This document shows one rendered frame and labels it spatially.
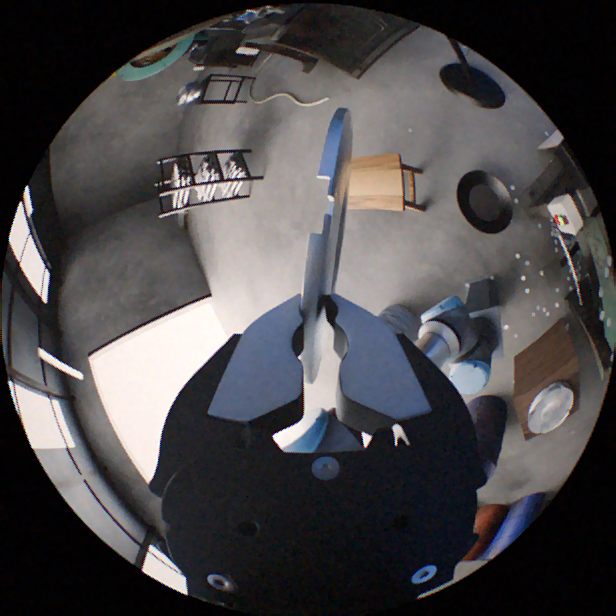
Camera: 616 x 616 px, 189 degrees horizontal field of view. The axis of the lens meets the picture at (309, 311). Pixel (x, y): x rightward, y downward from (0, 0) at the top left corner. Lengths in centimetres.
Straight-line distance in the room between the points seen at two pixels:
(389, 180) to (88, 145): 649
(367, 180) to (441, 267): 58
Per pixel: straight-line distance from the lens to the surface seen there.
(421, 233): 117
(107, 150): 654
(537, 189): 117
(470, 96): 130
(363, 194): 92
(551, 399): 108
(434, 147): 119
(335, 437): 33
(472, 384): 58
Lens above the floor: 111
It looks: 36 degrees down
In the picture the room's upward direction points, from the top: 118 degrees counter-clockwise
